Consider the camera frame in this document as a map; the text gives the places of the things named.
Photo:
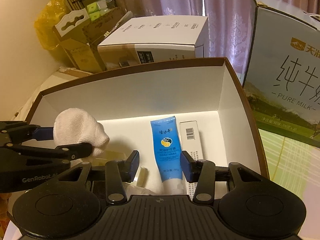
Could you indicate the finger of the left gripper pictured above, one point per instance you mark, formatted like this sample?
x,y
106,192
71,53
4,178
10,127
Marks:
x,y
22,131
11,152

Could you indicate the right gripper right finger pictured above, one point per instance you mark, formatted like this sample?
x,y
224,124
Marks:
x,y
201,172

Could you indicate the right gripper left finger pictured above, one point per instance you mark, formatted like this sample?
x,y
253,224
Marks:
x,y
118,172

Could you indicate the white medicine box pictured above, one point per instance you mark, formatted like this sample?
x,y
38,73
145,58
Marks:
x,y
190,139

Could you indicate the blue hand cream tube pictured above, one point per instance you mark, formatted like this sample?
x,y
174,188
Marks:
x,y
167,151

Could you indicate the white cloth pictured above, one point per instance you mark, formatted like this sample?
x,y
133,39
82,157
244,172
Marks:
x,y
75,125

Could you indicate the white plastic holder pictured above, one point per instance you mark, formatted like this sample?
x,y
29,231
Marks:
x,y
99,169

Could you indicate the brown open cardboard box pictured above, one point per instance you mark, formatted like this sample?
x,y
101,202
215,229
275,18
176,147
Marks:
x,y
126,100

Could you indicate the plaid bed sheet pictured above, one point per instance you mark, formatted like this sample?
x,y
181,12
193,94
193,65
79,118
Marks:
x,y
295,166

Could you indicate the yellow plastic bag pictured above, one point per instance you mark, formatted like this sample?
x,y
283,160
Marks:
x,y
50,15

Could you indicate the green pure milk carton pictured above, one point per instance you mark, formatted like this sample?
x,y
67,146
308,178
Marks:
x,y
282,75

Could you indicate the white flat box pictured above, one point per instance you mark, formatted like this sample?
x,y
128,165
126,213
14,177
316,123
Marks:
x,y
155,39

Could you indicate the green tissue packs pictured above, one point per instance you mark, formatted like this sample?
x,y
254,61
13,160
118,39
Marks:
x,y
100,8

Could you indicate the purple curtain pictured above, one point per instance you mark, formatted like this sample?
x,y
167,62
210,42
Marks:
x,y
228,22

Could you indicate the brown carton with white handle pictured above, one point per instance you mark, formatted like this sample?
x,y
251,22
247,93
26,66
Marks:
x,y
79,37

